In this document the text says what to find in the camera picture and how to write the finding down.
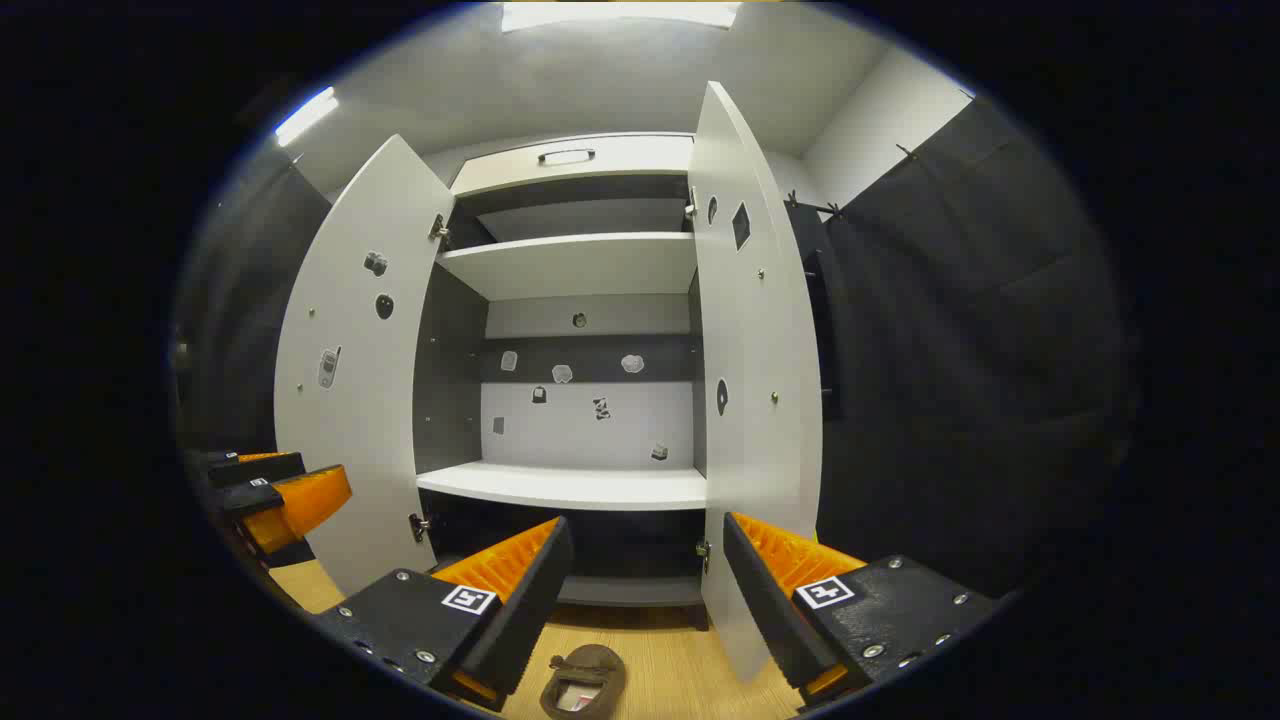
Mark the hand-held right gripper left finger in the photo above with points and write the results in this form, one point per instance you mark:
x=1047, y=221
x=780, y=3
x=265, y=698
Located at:
x=525, y=610

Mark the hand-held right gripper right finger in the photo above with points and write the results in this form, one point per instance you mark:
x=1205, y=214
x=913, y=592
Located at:
x=765, y=610

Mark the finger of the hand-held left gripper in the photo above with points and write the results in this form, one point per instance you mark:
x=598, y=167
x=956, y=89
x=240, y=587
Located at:
x=300, y=505
x=255, y=470

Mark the brown fuzzy shoe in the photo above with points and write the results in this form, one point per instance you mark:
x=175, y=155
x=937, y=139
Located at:
x=585, y=665

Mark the white shoe cabinet door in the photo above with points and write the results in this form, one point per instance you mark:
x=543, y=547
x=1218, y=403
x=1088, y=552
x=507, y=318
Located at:
x=755, y=450
x=350, y=420

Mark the white shoe cabinet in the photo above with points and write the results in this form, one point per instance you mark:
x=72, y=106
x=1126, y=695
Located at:
x=590, y=265

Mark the white cabinet drawer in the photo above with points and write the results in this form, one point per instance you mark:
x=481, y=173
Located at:
x=620, y=160

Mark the black backdrop cloth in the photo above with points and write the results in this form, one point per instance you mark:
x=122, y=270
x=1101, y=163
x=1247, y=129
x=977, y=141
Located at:
x=812, y=300
x=980, y=350

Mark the ceiling strip light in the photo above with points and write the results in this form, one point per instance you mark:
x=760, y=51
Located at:
x=305, y=116

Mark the ceiling panel light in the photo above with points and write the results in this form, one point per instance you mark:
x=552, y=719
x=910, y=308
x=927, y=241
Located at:
x=620, y=14

